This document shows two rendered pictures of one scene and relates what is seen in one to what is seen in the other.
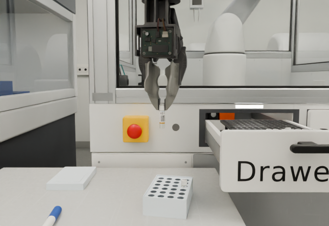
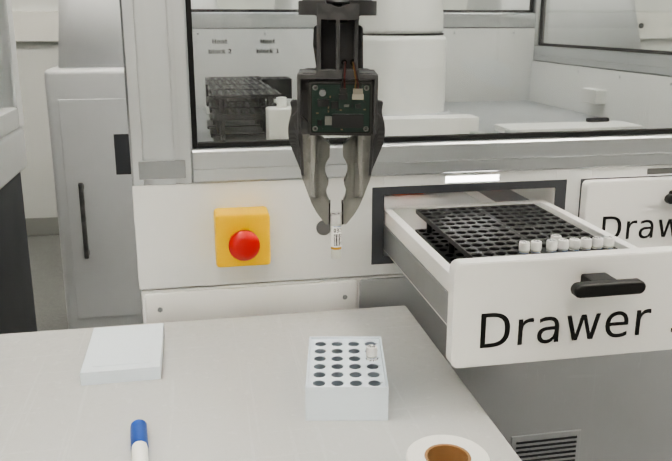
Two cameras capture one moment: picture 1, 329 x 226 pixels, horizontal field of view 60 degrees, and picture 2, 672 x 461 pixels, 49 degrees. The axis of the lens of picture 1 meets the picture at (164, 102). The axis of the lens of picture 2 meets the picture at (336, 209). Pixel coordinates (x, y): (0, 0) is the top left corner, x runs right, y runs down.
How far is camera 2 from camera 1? 0.24 m
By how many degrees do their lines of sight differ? 14
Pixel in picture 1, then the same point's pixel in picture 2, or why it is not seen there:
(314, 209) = (585, 366)
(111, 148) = (187, 279)
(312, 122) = (589, 206)
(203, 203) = (407, 385)
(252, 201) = not seen: hidden behind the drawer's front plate
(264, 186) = (523, 353)
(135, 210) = (286, 411)
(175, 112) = not seen: hidden behind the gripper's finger
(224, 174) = (457, 339)
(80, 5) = not seen: outside the picture
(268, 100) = (508, 165)
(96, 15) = not seen: outside the picture
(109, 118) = (179, 215)
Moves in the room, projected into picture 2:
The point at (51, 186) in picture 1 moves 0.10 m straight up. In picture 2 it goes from (92, 377) to (85, 293)
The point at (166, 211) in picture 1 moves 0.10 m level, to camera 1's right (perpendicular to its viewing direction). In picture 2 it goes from (351, 409) to (445, 399)
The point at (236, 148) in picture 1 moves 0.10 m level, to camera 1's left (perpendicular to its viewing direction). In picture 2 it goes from (479, 292) to (380, 300)
